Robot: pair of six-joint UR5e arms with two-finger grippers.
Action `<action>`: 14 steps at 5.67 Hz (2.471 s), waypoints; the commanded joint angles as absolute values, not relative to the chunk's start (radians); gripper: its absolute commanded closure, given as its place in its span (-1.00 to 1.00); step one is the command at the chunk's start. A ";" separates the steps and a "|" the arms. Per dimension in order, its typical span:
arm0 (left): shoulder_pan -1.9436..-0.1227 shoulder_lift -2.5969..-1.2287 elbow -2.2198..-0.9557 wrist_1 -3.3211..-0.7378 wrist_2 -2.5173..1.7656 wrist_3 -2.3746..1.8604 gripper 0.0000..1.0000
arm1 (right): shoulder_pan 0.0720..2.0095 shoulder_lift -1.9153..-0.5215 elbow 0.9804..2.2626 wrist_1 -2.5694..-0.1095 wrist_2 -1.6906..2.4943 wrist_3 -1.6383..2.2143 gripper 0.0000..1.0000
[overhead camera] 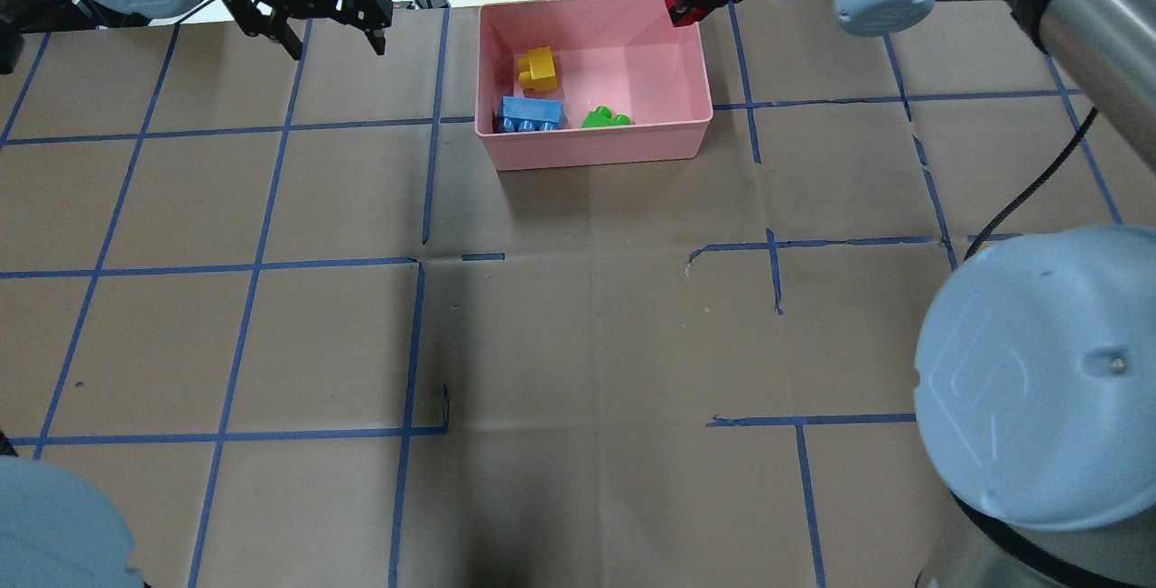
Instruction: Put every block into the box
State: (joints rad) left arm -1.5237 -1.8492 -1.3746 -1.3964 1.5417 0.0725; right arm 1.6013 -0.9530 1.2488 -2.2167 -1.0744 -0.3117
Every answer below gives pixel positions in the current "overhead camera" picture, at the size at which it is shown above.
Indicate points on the red toy block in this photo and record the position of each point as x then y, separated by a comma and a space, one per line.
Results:
684, 12

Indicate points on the green toy block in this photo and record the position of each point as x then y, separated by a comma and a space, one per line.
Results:
603, 116

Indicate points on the yellow toy block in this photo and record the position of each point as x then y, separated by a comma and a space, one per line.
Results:
536, 71

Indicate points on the blue toy block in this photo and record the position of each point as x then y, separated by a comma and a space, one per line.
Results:
520, 115

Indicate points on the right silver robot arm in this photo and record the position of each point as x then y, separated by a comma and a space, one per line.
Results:
1035, 360

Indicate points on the pink plastic box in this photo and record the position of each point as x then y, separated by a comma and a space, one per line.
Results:
622, 54

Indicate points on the brown paper table cover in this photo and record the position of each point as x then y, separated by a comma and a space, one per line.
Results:
290, 319

